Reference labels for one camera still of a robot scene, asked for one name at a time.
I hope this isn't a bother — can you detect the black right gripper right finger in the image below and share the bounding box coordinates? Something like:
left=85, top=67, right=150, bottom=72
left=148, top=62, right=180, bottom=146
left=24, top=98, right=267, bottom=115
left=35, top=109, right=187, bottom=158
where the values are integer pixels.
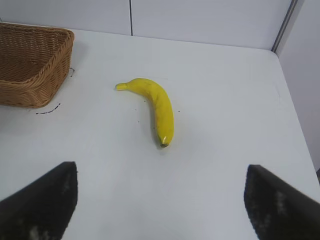
left=243, top=163, right=320, bottom=240

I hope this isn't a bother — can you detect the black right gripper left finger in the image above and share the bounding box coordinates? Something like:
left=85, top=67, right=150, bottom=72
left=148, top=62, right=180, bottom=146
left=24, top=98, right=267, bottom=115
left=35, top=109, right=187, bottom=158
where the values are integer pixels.
left=0, top=161, right=79, bottom=240

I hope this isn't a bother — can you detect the yellow banana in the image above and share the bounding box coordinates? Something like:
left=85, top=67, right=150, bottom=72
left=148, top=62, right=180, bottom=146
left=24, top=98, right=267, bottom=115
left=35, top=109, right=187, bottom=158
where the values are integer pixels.
left=114, top=77, right=175, bottom=149

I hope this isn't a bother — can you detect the brown wicker basket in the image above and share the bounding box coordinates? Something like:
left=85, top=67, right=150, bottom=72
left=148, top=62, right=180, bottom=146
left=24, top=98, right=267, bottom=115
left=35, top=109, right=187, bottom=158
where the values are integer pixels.
left=0, top=21, right=76, bottom=109

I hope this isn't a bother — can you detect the grey metal partition post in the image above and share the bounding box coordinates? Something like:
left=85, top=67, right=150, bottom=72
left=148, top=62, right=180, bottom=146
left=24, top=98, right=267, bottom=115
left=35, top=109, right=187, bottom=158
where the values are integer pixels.
left=270, top=0, right=300, bottom=53

